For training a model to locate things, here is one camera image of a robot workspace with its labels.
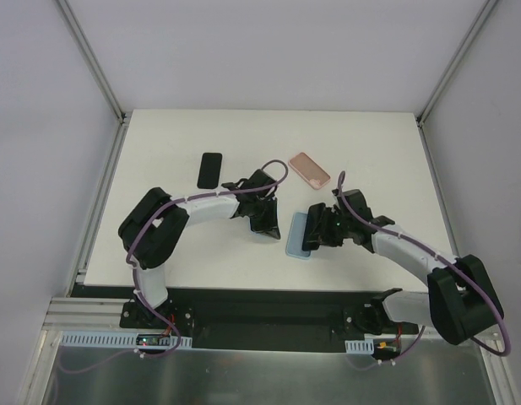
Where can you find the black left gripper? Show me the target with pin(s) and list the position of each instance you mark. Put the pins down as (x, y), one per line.
(263, 214)

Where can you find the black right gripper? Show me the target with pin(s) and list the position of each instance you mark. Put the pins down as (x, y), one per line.
(321, 224)

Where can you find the black phone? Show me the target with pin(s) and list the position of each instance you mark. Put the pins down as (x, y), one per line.
(314, 216)
(209, 171)

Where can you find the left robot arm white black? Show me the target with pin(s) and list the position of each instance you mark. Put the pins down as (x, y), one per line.
(150, 233)

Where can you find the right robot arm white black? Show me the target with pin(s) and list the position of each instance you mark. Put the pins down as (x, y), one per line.
(460, 300)

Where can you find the pink phone case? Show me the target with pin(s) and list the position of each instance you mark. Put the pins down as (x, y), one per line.
(312, 173)

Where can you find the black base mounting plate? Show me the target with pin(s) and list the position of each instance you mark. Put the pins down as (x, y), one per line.
(293, 339)

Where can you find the right white cable duct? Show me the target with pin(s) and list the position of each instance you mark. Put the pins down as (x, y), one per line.
(371, 345)

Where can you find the white cable duct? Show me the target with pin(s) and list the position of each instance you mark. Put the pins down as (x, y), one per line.
(371, 345)
(126, 340)

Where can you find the left aluminium frame post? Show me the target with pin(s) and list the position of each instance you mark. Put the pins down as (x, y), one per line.
(90, 59)

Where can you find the aluminium frame post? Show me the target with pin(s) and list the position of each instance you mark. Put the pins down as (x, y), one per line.
(486, 9)
(90, 59)

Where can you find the aluminium front rail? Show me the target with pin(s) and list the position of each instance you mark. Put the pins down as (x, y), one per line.
(83, 312)

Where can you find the left white cable duct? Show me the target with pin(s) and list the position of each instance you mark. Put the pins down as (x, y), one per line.
(126, 340)

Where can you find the right aluminium frame post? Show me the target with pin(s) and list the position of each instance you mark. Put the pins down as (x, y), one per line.
(486, 9)

